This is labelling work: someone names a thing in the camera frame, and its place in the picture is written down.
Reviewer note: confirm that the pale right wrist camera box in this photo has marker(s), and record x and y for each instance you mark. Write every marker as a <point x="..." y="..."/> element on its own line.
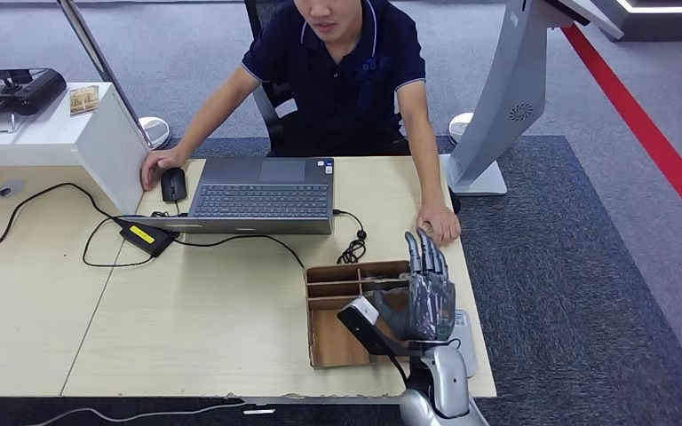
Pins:
<point x="367" y="323"/>

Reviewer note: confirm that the grey kiosk stand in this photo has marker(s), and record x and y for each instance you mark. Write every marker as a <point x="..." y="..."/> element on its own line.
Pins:
<point x="505" y="88"/>

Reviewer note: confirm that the black power adapter yellow label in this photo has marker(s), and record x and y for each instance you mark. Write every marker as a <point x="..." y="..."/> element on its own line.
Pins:
<point x="147" y="237"/>

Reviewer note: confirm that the black desktop terminal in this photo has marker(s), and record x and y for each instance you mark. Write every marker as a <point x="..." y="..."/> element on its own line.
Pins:
<point x="29" y="88"/>

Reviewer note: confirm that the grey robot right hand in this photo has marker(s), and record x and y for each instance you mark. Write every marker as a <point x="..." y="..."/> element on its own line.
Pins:
<point x="432" y="306"/>

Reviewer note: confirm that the black office chair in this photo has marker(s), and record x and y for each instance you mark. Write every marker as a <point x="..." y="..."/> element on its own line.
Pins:
<point x="270" y="112"/>

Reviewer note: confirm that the printed card on cabinet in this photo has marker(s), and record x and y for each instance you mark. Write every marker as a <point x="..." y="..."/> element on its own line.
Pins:
<point x="85" y="100"/>

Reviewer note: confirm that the person's right forearm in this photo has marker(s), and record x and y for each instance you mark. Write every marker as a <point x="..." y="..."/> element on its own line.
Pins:
<point x="203" y="126"/>

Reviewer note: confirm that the round white floor base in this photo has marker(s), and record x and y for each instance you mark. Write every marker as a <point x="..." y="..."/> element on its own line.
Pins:
<point x="458" y="126"/>

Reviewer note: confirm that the black lit platform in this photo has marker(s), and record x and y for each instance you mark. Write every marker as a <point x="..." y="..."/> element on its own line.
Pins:
<point x="670" y="23"/>

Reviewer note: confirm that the grey card reader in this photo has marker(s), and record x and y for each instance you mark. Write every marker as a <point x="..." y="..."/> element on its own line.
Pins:
<point x="464" y="353"/>

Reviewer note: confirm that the person's right hand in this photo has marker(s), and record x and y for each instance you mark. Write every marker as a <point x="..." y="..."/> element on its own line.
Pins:
<point x="167" y="160"/>

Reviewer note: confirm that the dark grey rug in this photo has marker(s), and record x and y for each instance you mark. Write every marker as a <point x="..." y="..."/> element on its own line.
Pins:
<point x="564" y="282"/>

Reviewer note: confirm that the small white label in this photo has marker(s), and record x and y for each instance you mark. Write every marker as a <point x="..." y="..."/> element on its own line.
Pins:
<point x="258" y="411"/>

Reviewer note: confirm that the grey laptop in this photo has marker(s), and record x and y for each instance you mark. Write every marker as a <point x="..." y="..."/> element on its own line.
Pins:
<point x="261" y="200"/>

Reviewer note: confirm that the person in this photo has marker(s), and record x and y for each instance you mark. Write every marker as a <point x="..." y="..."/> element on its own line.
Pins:
<point x="335" y="88"/>

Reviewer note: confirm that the white cabinet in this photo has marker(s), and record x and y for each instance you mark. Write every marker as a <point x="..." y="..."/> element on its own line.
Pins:
<point x="53" y="138"/>

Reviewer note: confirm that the round chrome pole base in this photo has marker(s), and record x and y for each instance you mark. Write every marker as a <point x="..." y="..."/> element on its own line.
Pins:
<point x="155" y="132"/>

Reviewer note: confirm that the wooden compartment tray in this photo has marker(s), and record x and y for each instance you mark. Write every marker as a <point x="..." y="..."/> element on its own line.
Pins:
<point x="332" y="341"/>

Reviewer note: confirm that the slanted metal pole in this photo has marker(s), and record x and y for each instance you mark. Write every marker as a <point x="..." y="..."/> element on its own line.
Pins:
<point x="103" y="64"/>

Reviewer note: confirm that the grey desk grommet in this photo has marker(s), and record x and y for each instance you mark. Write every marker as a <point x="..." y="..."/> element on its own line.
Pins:
<point x="10" y="189"/>

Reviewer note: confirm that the person's left forearm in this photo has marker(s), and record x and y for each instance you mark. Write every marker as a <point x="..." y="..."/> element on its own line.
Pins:
<point x="429" y="159"/>

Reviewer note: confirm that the black computer mouse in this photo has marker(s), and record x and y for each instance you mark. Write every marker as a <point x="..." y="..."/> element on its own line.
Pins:
<point x="174" y="186"/>

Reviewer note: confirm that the person's left hand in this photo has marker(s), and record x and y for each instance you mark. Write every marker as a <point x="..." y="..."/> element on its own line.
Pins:
<point x="444" y="220"/>

